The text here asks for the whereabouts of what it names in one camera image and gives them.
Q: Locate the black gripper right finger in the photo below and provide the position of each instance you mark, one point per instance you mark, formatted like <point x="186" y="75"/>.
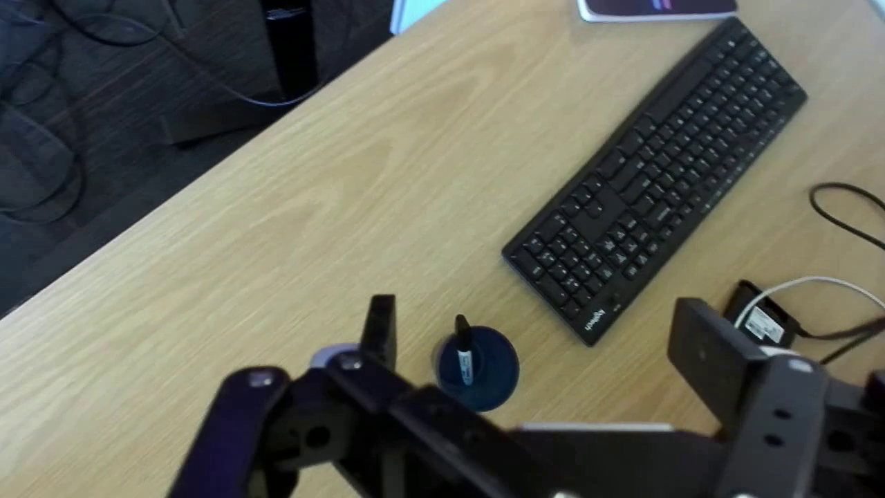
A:
<point x="791" y="425"/>

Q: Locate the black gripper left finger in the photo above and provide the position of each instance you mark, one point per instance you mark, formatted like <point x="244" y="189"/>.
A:
<point x="305" y="425"/>

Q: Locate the dark blue cup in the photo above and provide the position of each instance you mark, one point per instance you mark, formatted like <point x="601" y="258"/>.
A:
<point x="493" y="374"/>

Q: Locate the small black hub with label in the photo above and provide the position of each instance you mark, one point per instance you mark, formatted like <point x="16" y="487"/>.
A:
<point x="760" y="319"/>

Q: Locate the black computer keyboard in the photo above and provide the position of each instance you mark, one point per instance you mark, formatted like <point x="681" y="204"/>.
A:
<point x="654" y="176"/>

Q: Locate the black desk leg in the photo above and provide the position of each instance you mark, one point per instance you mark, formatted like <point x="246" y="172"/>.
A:
<point x="291" y="43"/>

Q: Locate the dark notebook with coloured stripes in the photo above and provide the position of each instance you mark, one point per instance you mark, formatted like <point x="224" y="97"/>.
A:
<point x="654" y="6"/>

